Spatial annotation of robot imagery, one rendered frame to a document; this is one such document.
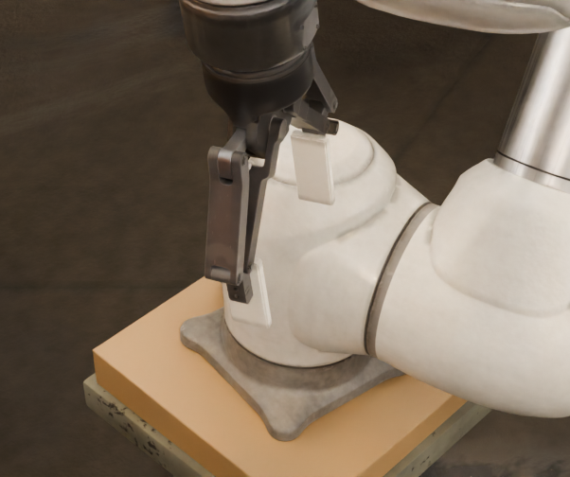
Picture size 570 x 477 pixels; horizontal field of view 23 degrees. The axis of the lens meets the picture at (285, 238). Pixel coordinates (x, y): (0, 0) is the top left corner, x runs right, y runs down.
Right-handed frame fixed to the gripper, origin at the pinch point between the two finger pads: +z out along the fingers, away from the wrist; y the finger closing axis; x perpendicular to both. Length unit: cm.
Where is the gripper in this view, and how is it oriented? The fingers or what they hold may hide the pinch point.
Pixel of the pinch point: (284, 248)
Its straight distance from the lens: 106.6
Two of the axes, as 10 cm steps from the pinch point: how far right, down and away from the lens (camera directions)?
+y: 3.7, -6.9, 6.3
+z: 1.0, 7.0, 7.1
